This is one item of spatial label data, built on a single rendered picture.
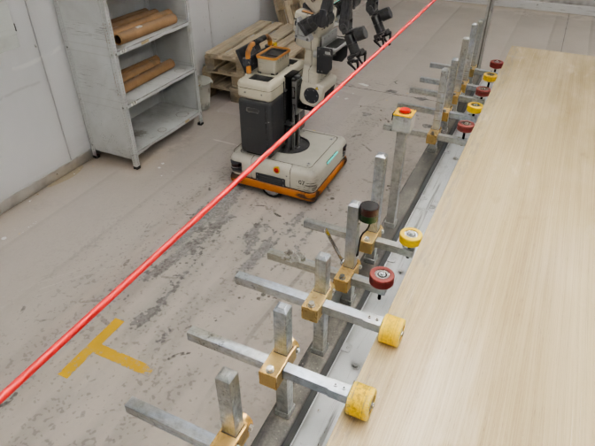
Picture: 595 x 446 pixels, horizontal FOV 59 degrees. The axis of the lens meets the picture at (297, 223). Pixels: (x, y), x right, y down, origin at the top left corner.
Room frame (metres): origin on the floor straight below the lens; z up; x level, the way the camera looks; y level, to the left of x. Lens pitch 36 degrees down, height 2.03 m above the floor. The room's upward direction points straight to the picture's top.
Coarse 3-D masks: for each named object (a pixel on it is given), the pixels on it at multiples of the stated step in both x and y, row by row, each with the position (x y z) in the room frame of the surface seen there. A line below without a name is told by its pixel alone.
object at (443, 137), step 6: (384, 126) 2.54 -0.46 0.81; (390, 126) 2.53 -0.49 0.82; (414, 132) 2.47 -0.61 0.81; (420, 132) 2.46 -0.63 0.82; (426, 132) 2.45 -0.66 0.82; (438, 138) 2.42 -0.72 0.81; (444, 138) 2.40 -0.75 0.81; (450, 138) 2.39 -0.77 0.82; (456, 138) 2.38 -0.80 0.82; (462, 144) 2.36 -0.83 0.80
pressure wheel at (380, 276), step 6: (372, 270) 1.28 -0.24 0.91; (378, 270) 1.28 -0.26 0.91; (384, 270) 1.28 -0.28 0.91; (390, 270) 1.28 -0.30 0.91; (372, 276) 1.25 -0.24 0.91; (378, 276) 1.25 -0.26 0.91; (384, 276) 1.25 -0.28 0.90; (390, 276) 1.25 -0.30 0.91; (372, 282) 1.24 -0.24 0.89; (378, 282) 1.23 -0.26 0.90; (384, 282) 1.22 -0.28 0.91; (390, 282) 1.23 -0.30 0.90; (378, 288) 1.22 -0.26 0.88; (384, 288) 1.22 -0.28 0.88
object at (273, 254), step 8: (272, 256) 1.42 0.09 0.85; (280, 256) 1.41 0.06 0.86; (288, 264) 1.39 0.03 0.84; (296, 264) 1.38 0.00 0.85; (304, 264) 1.36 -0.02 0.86; (312, 264) 1.36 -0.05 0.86; (312, 272) 1.35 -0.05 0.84; (336, 272) 1.32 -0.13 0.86; (352, 280) 1.29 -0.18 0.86; (360, 280) 1.28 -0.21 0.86; (368, 280) 1.28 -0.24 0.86; (368, 288) 1.26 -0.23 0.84; (376, 288) 1.25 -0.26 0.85
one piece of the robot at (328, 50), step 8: (328, 32) 3.23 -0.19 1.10; (336, 32) 3.33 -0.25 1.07; (328, 40) 3.22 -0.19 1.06; (336, 40) 3.28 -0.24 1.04; (344, 40) 3.28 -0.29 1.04; (320, 48) 3.13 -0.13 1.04; (328, 48) 3.12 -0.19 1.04; (336, 48) 3.12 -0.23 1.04; (344, 48) 3.33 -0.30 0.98; (320, 56) 3.13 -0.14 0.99; (328, 56) 3.10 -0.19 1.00; (336, 56) 3.35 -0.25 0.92; (344, 56) 3.33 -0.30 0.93; (320, 64) 3.13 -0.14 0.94; (328, 64) 3.10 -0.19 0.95; (320, 72) 3.13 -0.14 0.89; (328, 72) 3.10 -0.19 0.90
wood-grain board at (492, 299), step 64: (512, 64) 3.25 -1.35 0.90; (576, 64) 3.25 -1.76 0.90; (512, 128) 2.33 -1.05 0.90; (576, 128) 2.33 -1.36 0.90; (448, 192) 1.76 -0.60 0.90; (512, 192) 1.76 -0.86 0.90; (576, 192) 1.76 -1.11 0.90; (448, 256) 1.36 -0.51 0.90; (512, 256) 1.36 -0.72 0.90; (576, 256) 1.36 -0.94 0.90; (448, 320) 1.06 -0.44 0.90; (512, 320) 1.06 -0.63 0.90; (576, 320) 1.06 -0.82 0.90; (384, 384) 0.84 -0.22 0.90; (448, 384) 0.84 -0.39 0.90; (512, 384) 0.84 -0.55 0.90; (576, 384) 0.84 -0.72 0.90
